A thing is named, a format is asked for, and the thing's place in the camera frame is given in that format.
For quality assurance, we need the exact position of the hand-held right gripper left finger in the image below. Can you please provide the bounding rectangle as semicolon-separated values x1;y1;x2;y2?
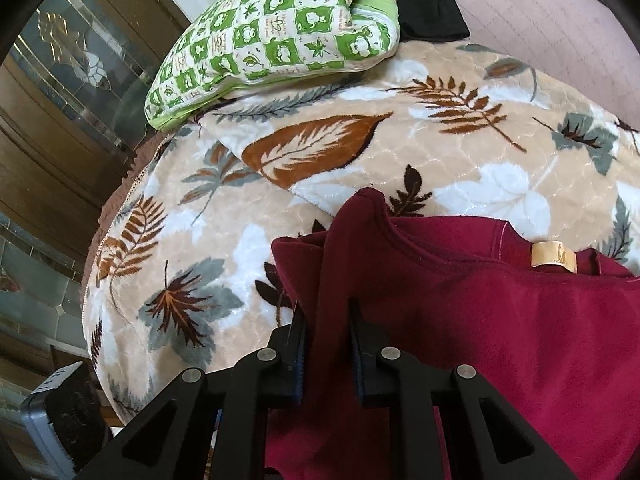
75;305;308;480

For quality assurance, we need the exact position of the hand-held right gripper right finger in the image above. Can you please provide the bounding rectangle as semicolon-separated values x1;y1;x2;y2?
348;300;583;480

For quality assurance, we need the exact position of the dark red fleece garment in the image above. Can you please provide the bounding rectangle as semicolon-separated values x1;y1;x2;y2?
264;187;640;480

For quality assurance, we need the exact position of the leaf print blanket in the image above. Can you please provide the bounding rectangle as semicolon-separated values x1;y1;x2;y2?
82;40;640;428

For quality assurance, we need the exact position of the wooden door with glass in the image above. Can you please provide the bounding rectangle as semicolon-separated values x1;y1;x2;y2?
0;0;196;480

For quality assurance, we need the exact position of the green checkered pillow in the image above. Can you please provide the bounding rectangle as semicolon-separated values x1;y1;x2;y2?
144;0;401;131

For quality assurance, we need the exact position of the black cloth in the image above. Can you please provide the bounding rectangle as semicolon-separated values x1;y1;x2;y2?
207;0;471;43

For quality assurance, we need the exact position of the pink bed sheet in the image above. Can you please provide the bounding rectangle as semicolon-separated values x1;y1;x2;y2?
442;0;640;131

